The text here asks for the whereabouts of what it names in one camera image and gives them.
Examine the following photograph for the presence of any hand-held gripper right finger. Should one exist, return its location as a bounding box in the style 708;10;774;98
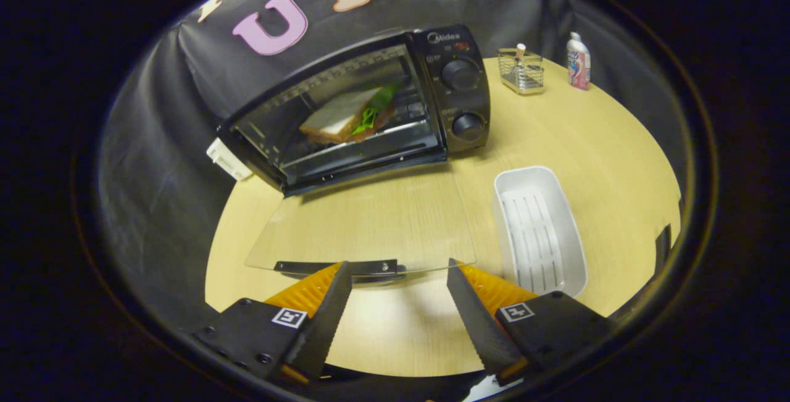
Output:
447;259;615;387

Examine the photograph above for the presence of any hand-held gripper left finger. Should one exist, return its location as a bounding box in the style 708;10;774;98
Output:
193;261;352;385

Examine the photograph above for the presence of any sandwich with lettuce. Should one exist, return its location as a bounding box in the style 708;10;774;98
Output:
299;84;401;144

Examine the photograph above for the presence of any black toaster oven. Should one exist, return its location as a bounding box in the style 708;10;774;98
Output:
216;24;491;279

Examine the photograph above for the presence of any white plastic tray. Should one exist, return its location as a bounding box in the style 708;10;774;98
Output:
493;166;588;299

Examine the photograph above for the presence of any white boxy appliance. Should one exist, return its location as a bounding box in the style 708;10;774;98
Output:
206;138;254;181

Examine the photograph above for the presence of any black flat panel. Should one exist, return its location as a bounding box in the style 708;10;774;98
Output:
654;224;672;264

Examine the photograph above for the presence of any white and pink bottle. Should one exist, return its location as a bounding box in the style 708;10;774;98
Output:
567;31;591;91

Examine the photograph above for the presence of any metal wire holder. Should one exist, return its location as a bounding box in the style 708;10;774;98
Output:
497;43;546;95

